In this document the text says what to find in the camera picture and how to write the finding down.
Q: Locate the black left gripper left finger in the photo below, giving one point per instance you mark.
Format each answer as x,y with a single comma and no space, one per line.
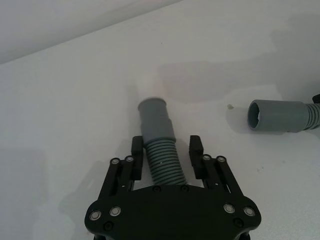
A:
137,160

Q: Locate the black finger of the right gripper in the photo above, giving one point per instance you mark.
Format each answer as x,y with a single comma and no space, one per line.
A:
316,98

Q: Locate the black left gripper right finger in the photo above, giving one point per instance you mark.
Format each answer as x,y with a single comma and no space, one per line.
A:
197,160

